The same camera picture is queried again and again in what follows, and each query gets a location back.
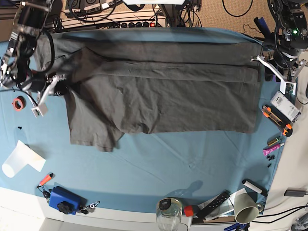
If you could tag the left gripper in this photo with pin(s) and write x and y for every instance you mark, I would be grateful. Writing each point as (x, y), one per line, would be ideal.
(269, 75)

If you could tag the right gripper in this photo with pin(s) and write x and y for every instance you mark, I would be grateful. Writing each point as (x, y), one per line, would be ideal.
(61, 88)

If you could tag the grey T-shirt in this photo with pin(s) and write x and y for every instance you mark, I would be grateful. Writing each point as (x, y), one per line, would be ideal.
(123, 87)

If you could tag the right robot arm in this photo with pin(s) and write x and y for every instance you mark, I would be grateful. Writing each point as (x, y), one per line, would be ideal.
(28, 26)

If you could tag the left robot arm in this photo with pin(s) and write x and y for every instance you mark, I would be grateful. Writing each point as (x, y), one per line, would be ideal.
(290, 36)

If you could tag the blue black clamp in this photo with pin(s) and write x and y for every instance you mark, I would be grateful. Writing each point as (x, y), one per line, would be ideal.
(262, 26)

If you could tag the red tape roll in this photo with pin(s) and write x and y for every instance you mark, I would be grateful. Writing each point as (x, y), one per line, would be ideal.
(19, 103)

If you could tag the white electronic box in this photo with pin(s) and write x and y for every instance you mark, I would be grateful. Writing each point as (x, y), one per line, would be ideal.
(285, 106)

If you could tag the orange black utility knife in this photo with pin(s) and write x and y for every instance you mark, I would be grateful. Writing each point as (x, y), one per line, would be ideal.
(284, 127)

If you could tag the white paper roll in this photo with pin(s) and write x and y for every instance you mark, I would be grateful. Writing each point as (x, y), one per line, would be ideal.
(21, 156)

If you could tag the small battery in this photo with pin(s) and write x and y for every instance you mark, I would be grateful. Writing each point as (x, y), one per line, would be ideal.
(273, 141)

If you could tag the orange marker pen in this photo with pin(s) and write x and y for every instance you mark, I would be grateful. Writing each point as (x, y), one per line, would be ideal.
(45, 180)

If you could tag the purple glue tube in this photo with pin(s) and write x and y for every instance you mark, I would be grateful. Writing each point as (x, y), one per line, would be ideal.
(272, 149)

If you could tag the small black screws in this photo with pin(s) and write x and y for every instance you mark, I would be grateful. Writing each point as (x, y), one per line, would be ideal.
(270, 158)

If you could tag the power strip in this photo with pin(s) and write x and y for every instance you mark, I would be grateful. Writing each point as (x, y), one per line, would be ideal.
(145, 24)

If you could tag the blue clamp block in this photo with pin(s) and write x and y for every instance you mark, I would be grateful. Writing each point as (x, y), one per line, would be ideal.
(65, 201)

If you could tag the metal carabiner keys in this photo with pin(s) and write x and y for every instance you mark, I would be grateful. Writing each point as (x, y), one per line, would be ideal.
(88, 209)

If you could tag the white black marker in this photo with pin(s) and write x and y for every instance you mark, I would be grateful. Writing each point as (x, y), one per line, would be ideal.
(255, 188)

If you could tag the black power adapter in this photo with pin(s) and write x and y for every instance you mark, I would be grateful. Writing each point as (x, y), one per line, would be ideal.
(295, 192)

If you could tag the blue table cloth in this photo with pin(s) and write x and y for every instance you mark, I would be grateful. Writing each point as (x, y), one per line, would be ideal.
(142, 168)

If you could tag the papers under remote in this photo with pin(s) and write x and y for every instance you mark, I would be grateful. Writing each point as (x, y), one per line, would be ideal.
(225, 208)

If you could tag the grey-green mug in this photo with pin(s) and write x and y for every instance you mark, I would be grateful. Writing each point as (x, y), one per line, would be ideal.
(246, 209)

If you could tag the black remote control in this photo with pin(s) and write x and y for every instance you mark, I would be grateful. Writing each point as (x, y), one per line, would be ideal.
(218, 201)

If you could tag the glass jar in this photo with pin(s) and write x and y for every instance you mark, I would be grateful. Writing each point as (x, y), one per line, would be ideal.
(168, 214)

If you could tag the red cube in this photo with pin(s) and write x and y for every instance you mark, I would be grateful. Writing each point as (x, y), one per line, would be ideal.
(188, 211)

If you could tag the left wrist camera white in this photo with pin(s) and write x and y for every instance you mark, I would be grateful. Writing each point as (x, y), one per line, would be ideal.
(279, 74)

